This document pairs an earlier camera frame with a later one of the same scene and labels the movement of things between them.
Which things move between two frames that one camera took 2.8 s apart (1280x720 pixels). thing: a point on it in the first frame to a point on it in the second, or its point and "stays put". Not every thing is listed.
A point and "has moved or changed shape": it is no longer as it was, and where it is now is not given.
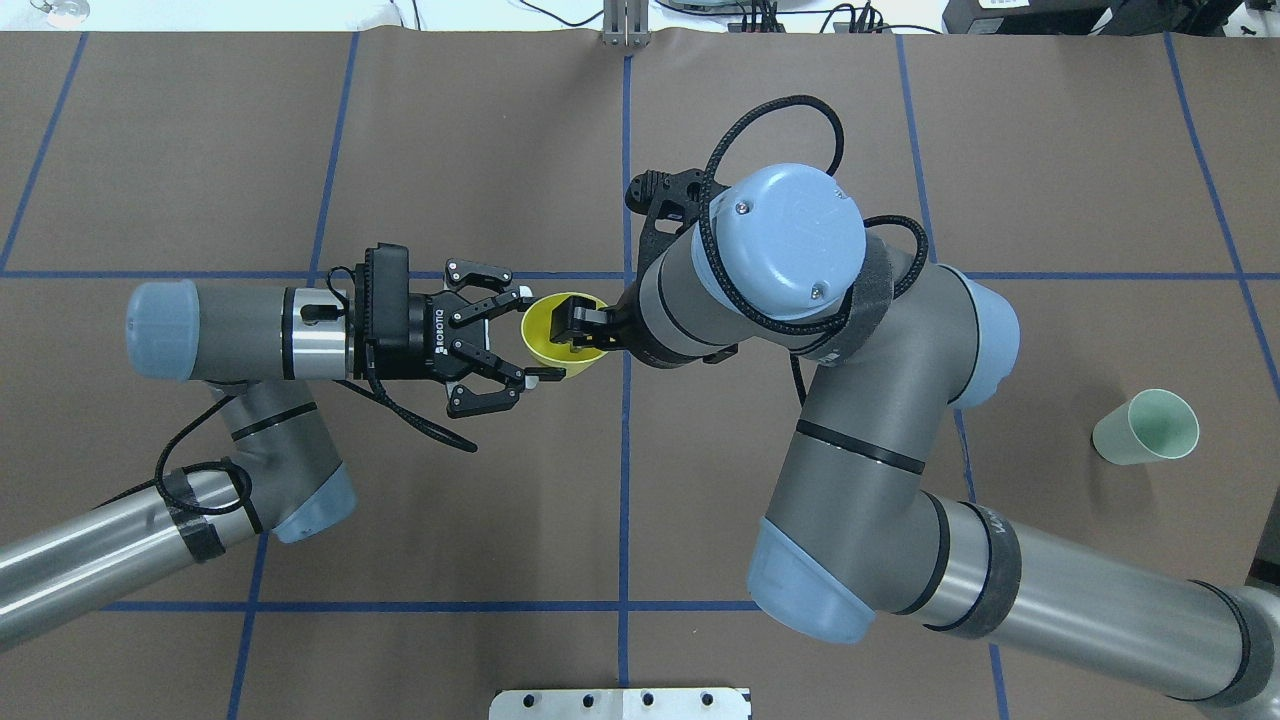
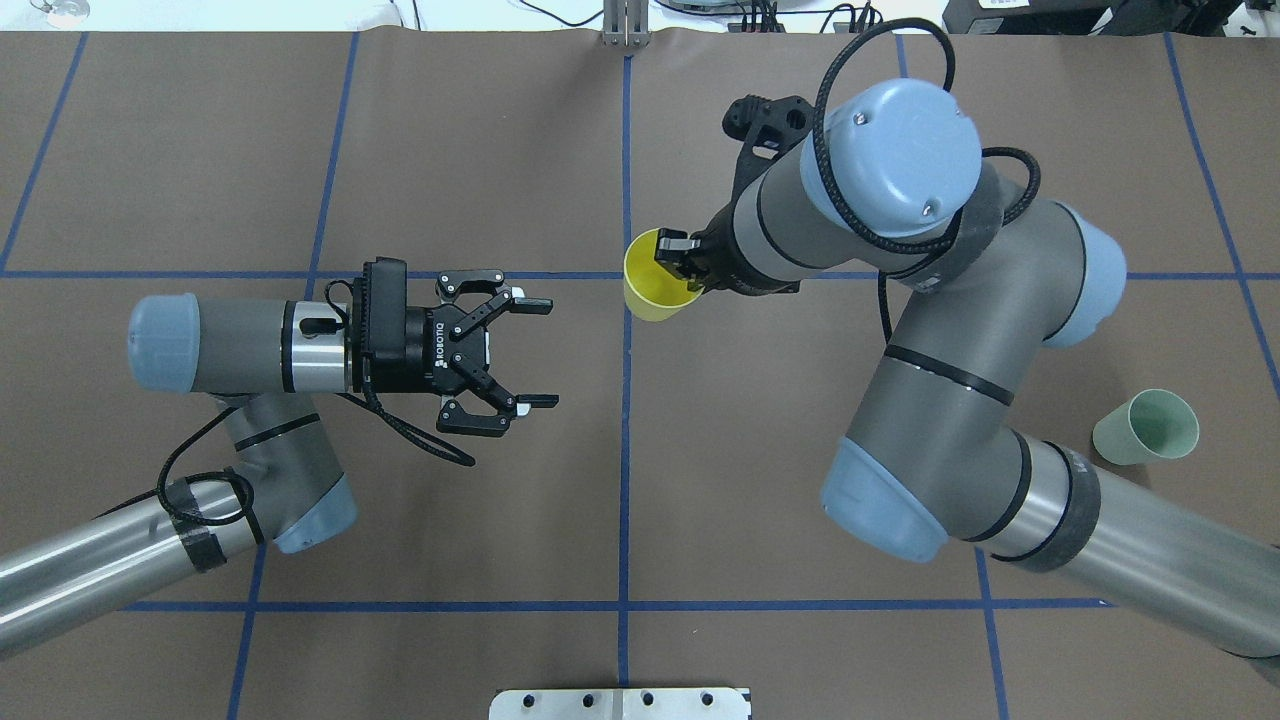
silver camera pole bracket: [626, 24] stays put
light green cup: [1152, 426] stays put
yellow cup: [536, 330] has moved or changed shape
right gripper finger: [592, 321] to [674, 244]
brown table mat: [1122, 189] stays put
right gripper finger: [600, 341] to [696, 275]
